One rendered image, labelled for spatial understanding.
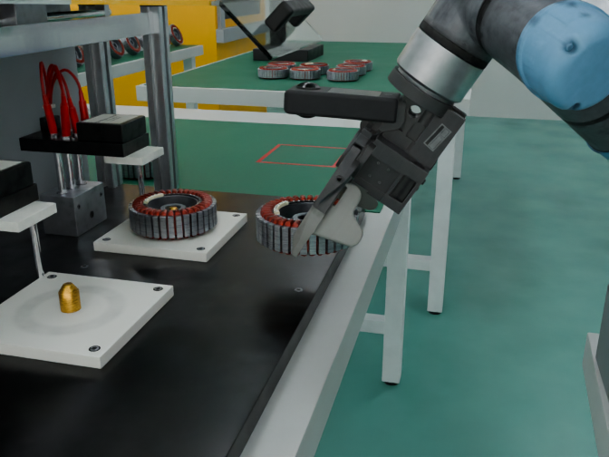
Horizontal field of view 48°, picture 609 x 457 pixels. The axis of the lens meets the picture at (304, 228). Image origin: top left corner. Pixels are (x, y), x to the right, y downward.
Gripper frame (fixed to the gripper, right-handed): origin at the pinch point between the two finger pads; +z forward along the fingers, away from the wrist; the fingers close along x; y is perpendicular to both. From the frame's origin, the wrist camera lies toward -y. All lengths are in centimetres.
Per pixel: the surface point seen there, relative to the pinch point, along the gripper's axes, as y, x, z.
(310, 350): 7.3, -11.9, 5.1
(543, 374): 80, 116, 48
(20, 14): -41.1, 3.5, -0.7
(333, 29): -83, 517, 64
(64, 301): -15.1, -16.5, 13.2
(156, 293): -8.8, -10.3, 10.9
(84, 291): -15.2, -11.6, 14.8
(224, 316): -1.6, -11.3, 7.9
